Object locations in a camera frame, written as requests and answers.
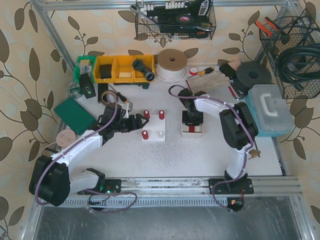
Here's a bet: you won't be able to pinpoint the large red spring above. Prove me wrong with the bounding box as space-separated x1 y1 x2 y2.
158 110 165 120
143 110 150 119
142 130 149 140
188 125 195 133

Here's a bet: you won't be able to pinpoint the white peg base plate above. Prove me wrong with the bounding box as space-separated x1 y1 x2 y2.
141 114 166 142

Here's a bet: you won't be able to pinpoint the white spring tray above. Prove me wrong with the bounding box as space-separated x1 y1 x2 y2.
181 122 204 138

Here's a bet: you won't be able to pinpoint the brown tape roll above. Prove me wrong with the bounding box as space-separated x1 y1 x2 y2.
100 90 118 106

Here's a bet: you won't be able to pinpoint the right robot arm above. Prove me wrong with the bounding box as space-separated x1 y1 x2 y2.
177 88 259 182

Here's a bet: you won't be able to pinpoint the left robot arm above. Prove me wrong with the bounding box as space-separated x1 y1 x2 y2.
29 104 149 207

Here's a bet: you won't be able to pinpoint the orange black screwdriver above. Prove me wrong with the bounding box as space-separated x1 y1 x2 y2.
108 84 129 104

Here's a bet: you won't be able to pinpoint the white work glove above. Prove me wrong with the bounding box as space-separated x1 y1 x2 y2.
186 70 231 94

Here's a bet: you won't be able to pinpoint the yellow black screwdriver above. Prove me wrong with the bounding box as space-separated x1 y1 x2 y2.
198 67 215 76

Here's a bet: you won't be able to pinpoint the black ribbed block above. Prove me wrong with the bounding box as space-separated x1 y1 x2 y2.
97 83 109 103

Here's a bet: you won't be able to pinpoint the red white tape roll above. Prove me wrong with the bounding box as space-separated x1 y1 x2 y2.
189 67 198 76

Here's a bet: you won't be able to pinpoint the yellow bin with card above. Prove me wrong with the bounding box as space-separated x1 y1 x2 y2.
112 55 135 84

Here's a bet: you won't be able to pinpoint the green plastic case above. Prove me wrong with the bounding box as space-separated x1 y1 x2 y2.
54 97 96 135

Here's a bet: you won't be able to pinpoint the grey pipe fitting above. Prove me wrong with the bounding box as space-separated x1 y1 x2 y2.
132 59 155 82

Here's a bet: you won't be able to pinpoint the black green meter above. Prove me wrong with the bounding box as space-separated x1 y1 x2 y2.
79 73 96 99

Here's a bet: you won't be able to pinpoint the yellow bin with pipe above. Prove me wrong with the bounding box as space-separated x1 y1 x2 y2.
132 55 155 83

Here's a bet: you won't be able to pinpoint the yellow bin with black box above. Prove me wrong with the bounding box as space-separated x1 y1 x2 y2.
93 55 116 84

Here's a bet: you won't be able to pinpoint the black brush block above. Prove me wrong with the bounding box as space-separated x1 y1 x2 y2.
219 59 242 80

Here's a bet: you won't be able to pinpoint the round beige power socket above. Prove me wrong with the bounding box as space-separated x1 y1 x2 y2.
56 129 77 148

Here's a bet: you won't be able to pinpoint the clear glass jar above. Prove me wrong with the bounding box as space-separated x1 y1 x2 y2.
69 82 83 99

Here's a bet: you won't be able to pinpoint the black foam disc spool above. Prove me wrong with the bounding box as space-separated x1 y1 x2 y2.
233 62 272 94

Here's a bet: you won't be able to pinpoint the brass padlock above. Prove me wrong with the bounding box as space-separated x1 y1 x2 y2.
248 149 261 159

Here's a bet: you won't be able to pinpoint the green storage bin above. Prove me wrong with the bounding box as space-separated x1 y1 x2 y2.
73 56 97 83

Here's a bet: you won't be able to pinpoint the teal clear toolbox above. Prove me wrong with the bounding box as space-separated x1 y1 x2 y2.
245 84 295 137

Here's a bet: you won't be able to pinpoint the black tape roll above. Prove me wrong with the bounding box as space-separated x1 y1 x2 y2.
174 14 195 26

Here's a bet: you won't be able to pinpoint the silver wrench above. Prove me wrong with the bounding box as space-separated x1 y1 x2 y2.
129 5 158 26

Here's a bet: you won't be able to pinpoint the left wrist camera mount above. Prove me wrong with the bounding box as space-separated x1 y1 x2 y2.
119 101 133 119

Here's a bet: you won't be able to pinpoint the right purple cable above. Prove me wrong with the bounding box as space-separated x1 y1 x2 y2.
168 84 255 213

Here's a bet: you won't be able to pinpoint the purple cable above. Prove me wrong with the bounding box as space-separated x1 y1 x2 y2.
34 92 138 214
168 84 255 213

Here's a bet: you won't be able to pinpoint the red handled tool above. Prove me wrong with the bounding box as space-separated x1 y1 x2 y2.
228 85 246 101

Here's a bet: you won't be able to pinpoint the white cable spool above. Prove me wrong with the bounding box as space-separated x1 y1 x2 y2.
156 49 188 85

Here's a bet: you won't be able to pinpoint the centre wire basket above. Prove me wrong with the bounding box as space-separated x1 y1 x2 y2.
134 0 216 43

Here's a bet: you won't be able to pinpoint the wire basket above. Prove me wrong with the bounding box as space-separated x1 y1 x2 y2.
259 15 320 99
134 0 216 43

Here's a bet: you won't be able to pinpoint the aluminium front rail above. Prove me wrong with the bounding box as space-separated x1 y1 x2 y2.
31 176 304 201

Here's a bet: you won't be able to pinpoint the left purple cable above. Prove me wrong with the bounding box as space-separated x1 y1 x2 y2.
34 92 138 214

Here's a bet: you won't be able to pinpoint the right wire basket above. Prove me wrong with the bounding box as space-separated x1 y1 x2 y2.
259 15 320 99

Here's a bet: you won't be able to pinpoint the orange handled pliers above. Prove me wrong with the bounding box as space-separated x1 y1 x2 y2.
254 16 280 38

